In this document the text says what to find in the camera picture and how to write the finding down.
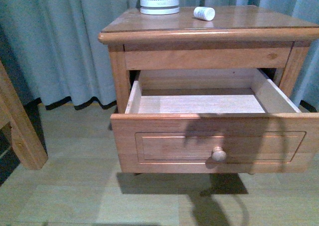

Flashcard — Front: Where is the wooden nightstand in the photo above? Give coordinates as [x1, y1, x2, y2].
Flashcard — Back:
[97, 5, 319, 114]

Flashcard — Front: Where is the white medicine bottle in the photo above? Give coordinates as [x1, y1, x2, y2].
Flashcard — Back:
[193, 6, 215, 21]

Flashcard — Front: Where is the wooden bed frame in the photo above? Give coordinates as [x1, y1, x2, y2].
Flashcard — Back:
[0, 64, 48, 170]

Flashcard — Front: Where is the white cylindrical air purifier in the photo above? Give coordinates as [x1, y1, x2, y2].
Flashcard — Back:
[140, 0, 179, 15]

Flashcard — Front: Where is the wooden drawer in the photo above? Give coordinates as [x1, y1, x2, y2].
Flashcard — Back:
[111, 69, 319, 173]

